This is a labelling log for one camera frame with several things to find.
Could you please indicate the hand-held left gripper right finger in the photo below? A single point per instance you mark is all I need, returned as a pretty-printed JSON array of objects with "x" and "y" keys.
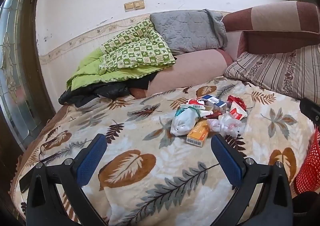
[{"x": 226, "y": 161}]

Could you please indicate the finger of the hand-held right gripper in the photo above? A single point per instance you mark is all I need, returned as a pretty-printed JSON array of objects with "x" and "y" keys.
[{"x": 311, "y": 110}]

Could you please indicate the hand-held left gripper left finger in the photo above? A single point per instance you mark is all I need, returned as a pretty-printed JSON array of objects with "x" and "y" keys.
[{"x": 91, "y": 158}]

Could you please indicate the clear plastic bag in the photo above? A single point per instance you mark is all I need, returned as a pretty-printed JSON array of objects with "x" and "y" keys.
[{"x": 227, "y": 125}]

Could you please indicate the orange medicine box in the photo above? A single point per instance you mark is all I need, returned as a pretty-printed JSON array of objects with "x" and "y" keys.
[{"x": 197, "y": 133}]

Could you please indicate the white plastic bag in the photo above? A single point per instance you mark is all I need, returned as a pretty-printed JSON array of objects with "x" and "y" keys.
[{"x": 182, "y": 120}]

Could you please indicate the blue and white box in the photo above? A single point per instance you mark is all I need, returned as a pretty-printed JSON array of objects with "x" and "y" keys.
[{"x": 215, "y": 102}]

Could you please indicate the red plastic mesh basket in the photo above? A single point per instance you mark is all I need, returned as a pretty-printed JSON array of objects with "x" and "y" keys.
[{"x": 310, "y": 171}]

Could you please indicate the red wrapper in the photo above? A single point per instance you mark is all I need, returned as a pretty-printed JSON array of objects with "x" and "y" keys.
[{"x": 236, "y": 100}]

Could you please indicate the red and white box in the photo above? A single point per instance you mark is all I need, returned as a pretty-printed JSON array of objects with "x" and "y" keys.
[{"x": 196, "y": 102}]

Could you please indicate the teal wrapper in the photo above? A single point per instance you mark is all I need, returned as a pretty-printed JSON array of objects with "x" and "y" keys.
[{"x": 180, "y": 111}]

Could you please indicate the striped floral pillow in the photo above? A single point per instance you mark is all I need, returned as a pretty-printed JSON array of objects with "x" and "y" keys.
[{"x": 275, "y": 70}]

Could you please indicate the leaf-print blanket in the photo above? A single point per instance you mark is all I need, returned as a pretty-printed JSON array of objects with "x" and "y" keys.
[{"x": 140, "y": 128}]

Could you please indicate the black jacket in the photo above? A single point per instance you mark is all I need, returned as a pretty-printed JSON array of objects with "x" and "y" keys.
[{"x": 100, "y": 90}]

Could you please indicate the person's black clothing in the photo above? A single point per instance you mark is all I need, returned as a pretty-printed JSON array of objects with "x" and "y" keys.
[{"x": 307, "y": 206}]

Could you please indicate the green checked quilt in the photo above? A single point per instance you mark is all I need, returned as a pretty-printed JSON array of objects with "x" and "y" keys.
[{"x": 130, "y": 50}]

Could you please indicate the patterned glass door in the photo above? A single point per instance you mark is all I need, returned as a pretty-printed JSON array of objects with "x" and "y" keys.
[{"x": 15, "y": 65}]

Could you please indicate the grey quilted pillow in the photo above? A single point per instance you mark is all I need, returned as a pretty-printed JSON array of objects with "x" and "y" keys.
[{"x": 185, "y": 30}]

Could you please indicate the brass wall switch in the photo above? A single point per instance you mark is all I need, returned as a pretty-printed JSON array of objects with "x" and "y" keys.
[
  {"x": 139, "y": 4},
  {"x": 129, "y": 6}
]

